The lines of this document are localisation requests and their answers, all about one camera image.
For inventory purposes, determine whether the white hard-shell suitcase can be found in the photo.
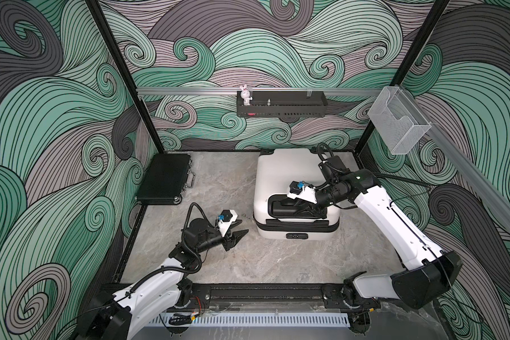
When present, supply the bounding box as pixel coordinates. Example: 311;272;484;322
254;149;340;241

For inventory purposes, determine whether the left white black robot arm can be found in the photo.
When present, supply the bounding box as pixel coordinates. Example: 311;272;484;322
70;203;249;339

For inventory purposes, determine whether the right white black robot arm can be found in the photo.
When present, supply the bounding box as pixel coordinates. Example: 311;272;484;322
278;143;463;310

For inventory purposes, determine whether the black flat case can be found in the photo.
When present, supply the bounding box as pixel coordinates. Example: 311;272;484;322
136;153;195;205

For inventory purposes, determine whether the white bunny figurine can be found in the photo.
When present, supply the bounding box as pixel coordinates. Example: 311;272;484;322
239;85;253;106

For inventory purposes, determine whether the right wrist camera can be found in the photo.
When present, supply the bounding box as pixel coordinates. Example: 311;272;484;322
287;181;317;204

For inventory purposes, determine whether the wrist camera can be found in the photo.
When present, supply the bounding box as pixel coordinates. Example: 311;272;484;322
287;181;317;204
217;210;238;237

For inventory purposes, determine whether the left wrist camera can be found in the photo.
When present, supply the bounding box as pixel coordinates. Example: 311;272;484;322
217;210;238;237

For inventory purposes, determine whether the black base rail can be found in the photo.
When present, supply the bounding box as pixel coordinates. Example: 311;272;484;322
101;282;434;311

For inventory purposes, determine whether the white slotted cable duct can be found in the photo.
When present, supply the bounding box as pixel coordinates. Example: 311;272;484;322
148;312;351;329

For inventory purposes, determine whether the black wall shelf tray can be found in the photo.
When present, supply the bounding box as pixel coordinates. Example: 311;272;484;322
236;91;329;123

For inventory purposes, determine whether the clear acrylic wall box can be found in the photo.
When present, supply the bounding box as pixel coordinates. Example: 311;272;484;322
368;86;431;155

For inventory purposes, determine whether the aluminium back wall rail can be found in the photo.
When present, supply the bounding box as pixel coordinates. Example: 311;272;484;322
136;86;382;97

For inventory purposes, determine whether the aluminium wall rail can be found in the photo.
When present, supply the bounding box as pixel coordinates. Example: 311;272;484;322
136;86;382;97
397;86;510;234

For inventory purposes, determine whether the aluminium right wall rail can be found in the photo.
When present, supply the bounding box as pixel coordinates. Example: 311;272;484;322
397;86;510;234

